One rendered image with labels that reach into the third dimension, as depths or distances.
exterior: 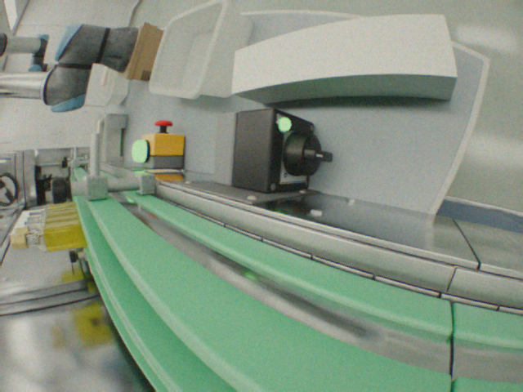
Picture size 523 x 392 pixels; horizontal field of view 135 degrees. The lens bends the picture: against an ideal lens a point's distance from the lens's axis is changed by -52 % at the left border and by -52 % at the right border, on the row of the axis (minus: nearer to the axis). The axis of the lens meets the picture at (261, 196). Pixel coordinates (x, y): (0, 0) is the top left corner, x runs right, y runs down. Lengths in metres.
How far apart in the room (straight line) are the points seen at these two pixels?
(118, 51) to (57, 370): 0.74
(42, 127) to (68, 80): 3.82
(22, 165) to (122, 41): 1.24
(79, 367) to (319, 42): 0.58
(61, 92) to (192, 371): 0.69
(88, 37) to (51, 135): 3.84
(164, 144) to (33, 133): 4.17
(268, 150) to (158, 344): 0.18
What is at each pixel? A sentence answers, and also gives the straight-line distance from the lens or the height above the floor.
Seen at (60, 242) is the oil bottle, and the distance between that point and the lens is 0.58.
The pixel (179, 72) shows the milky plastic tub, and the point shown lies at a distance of 0.53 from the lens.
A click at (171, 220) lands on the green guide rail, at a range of 0.19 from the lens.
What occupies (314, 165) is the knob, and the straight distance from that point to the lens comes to 0.22.
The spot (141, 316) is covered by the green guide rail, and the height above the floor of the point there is 0.95.
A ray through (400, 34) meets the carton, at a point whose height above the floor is 0.81.
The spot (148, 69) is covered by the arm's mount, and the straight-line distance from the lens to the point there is 0.70.
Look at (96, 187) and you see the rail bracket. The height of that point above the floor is 0.96.
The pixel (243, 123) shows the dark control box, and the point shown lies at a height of 0.83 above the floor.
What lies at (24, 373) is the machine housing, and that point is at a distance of 0.52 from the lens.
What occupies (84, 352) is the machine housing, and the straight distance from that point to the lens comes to 0.50.
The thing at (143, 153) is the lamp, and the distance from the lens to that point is 0.45.
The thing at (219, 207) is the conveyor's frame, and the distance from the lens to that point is 0.18.
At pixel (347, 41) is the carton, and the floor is 0.81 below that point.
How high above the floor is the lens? 0.99
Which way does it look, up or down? 49 degrees down
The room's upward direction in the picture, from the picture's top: 98 degrees counter-clockwise
